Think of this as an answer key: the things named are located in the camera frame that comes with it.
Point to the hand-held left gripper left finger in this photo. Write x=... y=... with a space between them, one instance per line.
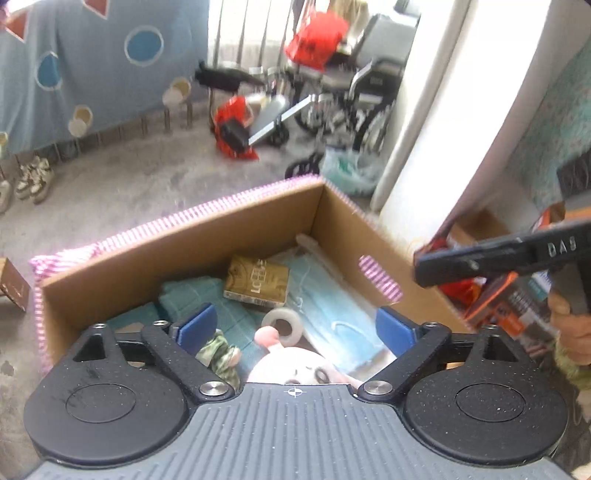
x=198 y=327

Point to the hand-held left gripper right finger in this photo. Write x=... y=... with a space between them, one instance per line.
x=392 y=330

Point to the brown cardboard box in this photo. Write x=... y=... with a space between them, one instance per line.
x=184 y=240

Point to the white tape roll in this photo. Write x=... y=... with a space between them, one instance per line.
x=267 y=323

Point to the blue patterned bed sheet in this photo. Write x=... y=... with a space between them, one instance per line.
x=92 y=92

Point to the person's right hand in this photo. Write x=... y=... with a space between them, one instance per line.
x=565 y=323

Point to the wheelchair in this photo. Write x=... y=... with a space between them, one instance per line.
x=369 y=78

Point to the green and white sneaker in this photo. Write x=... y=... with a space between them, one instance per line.
x=27 y=177
x=44 y=184

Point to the red plastic bag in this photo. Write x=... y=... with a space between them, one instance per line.
x=316 y=39

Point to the teal quilted cloth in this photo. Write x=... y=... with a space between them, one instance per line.
x=184 y=295

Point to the teal patterned fabric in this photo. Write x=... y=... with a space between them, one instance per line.
x=554 y=138

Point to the pink and white plush toy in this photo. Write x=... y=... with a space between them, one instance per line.
x=286 y=362

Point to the clear plastic bag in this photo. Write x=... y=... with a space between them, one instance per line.
x=351 y=170

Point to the blue face mask pack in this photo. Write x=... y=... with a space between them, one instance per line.
x=332 y=295

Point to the brown cardboard carton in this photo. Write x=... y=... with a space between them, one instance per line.
x=475 y=226

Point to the small wooden stool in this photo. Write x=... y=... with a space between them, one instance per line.
x=14 y=281

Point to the green and white scrunchie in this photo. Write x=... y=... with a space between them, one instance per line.
x=221 y=355

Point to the gold tissue pack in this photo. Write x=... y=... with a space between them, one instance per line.
x=256 y=281

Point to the pink checked cloth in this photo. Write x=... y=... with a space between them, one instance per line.
x=60 y=258

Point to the black padded seat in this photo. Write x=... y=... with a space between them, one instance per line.
x=221 y=78

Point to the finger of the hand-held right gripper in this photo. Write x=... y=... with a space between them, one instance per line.
x=443 y=267

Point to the orange product box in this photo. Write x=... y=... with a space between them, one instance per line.
x=508 y=300

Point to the small red bag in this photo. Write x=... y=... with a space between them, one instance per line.
x=231 y=113

